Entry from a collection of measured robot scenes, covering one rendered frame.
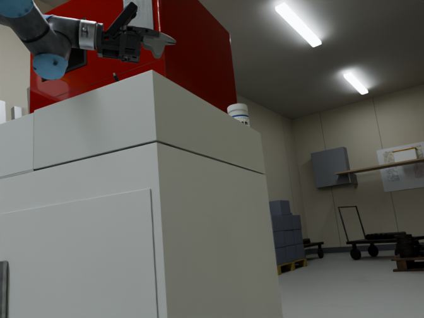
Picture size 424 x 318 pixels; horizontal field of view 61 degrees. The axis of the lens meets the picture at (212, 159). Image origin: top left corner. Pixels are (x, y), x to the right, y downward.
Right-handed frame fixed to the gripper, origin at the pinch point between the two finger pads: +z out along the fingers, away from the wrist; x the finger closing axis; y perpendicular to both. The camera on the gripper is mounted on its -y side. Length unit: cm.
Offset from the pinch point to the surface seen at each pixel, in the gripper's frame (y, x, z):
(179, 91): 19.6, 23.3, 0.9
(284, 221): 105, -420, 223
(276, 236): 124, -392, 199
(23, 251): 57, 14, -30
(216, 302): 65, 26, 12
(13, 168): 39, 7, -36
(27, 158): 36.5, 9.9, -32.4
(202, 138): 29.0, 18.3, 7.6
